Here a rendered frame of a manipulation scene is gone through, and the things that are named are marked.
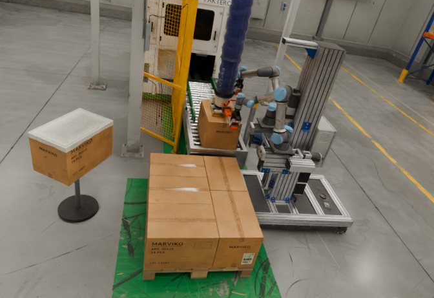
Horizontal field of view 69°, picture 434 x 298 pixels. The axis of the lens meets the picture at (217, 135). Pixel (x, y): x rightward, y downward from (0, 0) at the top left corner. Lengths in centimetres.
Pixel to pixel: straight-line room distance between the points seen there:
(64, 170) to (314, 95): 236
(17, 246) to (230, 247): 193
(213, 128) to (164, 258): 150
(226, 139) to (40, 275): 222
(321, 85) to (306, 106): 24
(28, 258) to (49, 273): 26
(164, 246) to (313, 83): 198
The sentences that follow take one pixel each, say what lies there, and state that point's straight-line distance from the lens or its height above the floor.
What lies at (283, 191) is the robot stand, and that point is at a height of 36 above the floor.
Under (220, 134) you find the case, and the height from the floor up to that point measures 79.
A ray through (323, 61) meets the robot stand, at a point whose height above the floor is 191.
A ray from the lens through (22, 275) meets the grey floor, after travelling 331.
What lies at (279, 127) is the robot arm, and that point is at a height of 131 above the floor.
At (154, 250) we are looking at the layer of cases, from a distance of 282.
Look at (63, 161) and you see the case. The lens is 293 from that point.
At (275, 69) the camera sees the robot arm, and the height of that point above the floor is 159.
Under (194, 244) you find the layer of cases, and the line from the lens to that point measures 280.
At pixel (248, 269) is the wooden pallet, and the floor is 11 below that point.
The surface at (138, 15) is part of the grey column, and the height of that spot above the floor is 184.
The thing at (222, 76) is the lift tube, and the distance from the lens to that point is 359.
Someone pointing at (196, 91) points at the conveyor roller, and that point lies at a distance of 532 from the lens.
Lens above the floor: 259
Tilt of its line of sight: 30 degrees down
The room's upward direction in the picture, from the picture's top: 12 degrees clockwise
